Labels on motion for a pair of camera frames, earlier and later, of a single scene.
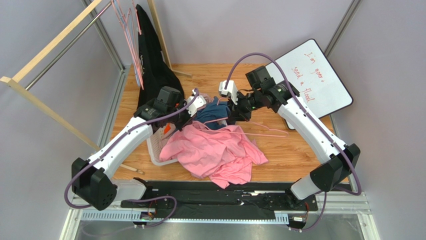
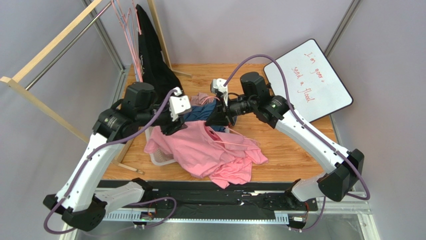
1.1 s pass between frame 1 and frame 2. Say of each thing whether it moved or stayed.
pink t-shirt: moved
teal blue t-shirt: stayed
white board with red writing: stayed
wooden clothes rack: stayed
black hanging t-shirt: stayed
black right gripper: moved
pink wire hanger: moved
